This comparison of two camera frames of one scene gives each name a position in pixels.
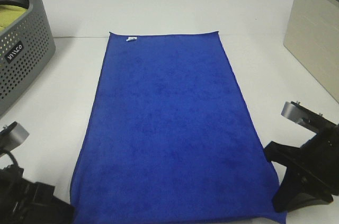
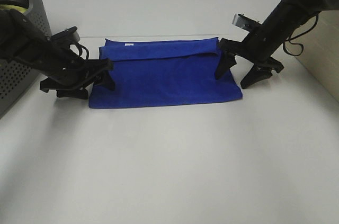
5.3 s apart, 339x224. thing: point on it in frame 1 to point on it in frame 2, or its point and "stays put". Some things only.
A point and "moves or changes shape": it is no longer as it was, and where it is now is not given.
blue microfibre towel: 169,139 moves or changes shape
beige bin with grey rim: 312,35 stays put
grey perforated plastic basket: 25,46 stays put
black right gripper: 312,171 to 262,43
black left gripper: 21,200 to 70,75
